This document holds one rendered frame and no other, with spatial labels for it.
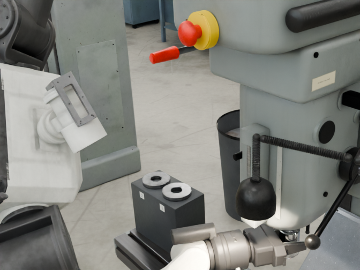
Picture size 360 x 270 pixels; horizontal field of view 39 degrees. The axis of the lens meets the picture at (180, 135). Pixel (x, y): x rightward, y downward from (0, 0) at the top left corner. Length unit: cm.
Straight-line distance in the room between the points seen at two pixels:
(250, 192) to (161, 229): 75
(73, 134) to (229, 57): 32
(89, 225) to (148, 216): 186
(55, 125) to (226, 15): 35
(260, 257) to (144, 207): 59
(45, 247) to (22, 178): 12
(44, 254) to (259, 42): 48
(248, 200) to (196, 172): 305
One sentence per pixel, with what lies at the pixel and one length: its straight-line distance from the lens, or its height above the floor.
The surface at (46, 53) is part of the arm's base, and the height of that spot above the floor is 168.
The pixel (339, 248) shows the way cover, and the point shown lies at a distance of 158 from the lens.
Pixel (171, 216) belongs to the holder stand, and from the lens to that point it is 153.
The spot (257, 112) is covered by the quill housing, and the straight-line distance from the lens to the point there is 98.
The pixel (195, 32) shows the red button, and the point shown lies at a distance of 79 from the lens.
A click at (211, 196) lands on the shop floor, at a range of 364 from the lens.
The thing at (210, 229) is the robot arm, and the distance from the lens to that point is 113.
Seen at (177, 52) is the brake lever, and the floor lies 170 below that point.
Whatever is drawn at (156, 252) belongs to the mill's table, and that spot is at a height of 94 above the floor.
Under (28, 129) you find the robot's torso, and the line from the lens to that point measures 93.
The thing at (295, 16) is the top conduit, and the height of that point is 180.
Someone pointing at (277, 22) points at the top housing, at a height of 178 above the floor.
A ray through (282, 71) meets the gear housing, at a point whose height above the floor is 168.
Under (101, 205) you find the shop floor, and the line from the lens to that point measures 366.
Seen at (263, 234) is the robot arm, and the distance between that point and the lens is 117.
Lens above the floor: 196
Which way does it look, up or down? 26 degrees down
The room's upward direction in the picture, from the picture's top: 3 degrees counter-clockwise
